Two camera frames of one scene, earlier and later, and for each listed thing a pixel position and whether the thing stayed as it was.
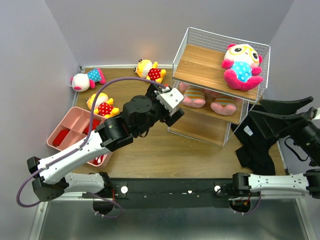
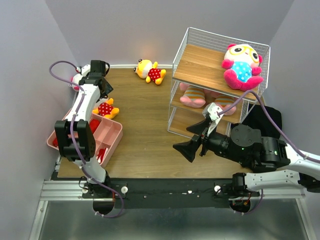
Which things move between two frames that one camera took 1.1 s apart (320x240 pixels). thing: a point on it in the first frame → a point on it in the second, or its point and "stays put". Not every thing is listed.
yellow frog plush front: [102, 106] stays put
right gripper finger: [271, 125] → [188, 149]
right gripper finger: [289, 107] → [198, 128]
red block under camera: [95, 122] stays put
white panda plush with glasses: [242, 61] stays put
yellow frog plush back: [145, 69] stays put
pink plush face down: [194, 96] stays put
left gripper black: [168, 119] → [108, 89]
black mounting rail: [150, 192] stays put
